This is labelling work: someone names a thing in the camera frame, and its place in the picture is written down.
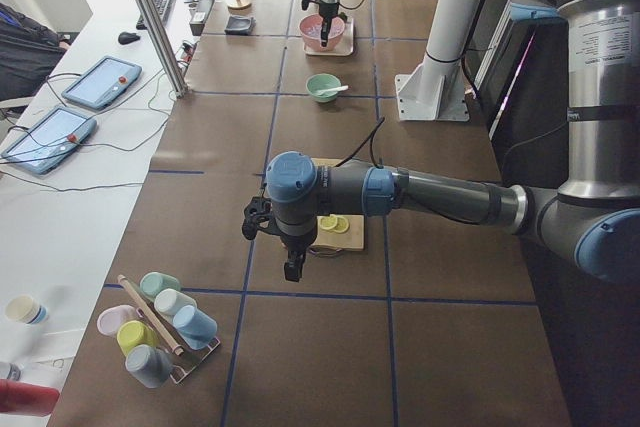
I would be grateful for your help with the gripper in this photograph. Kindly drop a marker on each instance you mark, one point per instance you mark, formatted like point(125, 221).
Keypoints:
point(295, 244)
point(328, 11)

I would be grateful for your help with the white plastic spoon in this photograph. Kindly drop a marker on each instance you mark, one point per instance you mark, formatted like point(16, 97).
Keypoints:
point(329, 91)

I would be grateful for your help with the clear ice cubes pile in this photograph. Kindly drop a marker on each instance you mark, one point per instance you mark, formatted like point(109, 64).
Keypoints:
point(313, 29)

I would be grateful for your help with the pink bowl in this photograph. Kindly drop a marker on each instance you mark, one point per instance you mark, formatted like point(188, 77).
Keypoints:
point(316, 45)

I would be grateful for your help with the mint green bowl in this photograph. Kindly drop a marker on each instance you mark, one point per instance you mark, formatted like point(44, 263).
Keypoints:
point(322, 81)

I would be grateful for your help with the cream plastic tray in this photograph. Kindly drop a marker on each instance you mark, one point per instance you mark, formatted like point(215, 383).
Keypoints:
point(345, 46)

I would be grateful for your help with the upper lemon slice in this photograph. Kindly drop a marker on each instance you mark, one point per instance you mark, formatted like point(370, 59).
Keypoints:
point(328, 222)

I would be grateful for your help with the lemon slice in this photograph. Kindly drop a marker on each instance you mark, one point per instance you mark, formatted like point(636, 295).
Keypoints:
point(341, 226)
point(328, 222)

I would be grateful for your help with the lower lemon slice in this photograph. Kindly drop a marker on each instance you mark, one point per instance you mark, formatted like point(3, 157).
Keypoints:
point(341, 226)

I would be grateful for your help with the bamboo cutting board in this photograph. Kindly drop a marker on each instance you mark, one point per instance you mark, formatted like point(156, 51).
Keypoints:
point(356, 234)

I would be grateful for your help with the dark square dish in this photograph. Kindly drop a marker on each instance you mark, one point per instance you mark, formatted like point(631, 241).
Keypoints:
point(240, 25)

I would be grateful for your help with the blue cup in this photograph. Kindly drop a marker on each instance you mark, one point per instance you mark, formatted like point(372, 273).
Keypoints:
point(195, 327)

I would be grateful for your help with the white cup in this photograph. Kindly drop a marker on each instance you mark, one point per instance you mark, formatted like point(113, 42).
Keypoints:
point(169, 301)

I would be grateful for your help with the mint green cup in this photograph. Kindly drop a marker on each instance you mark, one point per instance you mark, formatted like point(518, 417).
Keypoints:
point(153, 283)

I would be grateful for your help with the black keyboard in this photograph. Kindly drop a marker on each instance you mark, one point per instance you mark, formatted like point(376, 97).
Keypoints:
point(160, 2)

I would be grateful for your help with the grey cup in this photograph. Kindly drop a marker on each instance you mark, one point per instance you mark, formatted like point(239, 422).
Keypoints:
point(149, 365)

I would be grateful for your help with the yellow cup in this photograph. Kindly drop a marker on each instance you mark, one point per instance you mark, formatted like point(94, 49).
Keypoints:
point(134, 333)

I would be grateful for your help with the pink cup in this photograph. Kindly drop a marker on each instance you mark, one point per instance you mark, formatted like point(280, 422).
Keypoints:
point(110, 320)

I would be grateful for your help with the black computer mouse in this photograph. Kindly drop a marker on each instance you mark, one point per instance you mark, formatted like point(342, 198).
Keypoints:
point(126, 38)

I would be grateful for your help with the far teach pendant tablet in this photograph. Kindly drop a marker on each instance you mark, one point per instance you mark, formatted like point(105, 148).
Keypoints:
point(103, 83)

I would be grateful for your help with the teach pendant tablet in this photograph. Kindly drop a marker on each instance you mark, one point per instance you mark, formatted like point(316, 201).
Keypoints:
point(103, 83)
point(46, 144)

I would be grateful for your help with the paper cup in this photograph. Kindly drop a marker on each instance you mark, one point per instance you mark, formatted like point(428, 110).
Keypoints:
point(25, 309)

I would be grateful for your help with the near teach pendant tablet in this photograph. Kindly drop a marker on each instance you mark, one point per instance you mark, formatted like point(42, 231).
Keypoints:
point(46, 144)

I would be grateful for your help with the black backpack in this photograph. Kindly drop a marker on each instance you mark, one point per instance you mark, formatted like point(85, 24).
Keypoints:
point(29, 53)

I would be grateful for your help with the red bottle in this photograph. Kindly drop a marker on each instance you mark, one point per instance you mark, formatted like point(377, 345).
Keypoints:
point(18, 398)

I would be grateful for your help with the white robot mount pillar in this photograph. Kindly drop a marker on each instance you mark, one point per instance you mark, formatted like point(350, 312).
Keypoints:
point(434, 91)

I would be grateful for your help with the aluminium frame post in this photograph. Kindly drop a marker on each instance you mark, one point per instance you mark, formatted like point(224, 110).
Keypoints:
point(162, 46)

